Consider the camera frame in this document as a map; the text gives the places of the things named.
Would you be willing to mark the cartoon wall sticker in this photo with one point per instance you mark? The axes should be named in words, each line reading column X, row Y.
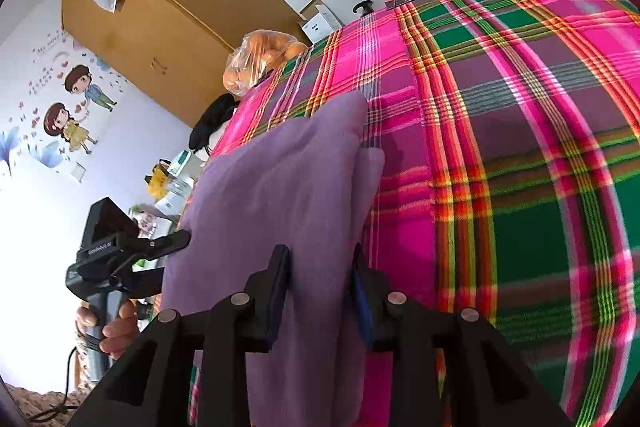
column 75, row 82

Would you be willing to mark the yellow gift bag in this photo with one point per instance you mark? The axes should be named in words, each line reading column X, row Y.
column 159, row 182

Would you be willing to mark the black knit cloth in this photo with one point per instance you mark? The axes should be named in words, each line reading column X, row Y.
column 212, row 117

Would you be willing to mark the bag of oranges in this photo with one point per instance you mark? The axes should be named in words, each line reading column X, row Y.
column 255, row 57

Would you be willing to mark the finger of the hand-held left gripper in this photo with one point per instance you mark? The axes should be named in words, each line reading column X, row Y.
column 147, row 279
column 165, row 242

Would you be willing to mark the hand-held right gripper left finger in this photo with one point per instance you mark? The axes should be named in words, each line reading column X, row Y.
column 277, row 302

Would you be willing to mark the wooden wardrobe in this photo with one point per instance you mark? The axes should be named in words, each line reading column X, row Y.
column 175, row 7

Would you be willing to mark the pink green plaid cloth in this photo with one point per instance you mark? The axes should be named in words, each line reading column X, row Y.
column 500, row 157

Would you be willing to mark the person's floral jacket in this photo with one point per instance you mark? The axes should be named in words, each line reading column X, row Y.
column 35, row 402

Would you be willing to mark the white wall switch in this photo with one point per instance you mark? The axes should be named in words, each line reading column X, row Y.
column 78, row 172

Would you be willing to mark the purple knit garment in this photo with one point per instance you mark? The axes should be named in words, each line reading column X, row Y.
column 280, row 187

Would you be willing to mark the colourful snack packet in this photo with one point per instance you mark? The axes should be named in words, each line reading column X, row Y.
column 147, row 219

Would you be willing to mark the person's left hand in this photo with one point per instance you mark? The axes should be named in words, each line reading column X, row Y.
column 120, row 332

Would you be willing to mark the white carton box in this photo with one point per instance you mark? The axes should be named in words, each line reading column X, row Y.
column 320, row 24

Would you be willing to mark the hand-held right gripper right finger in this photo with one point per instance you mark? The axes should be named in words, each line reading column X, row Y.
column 360, row 302

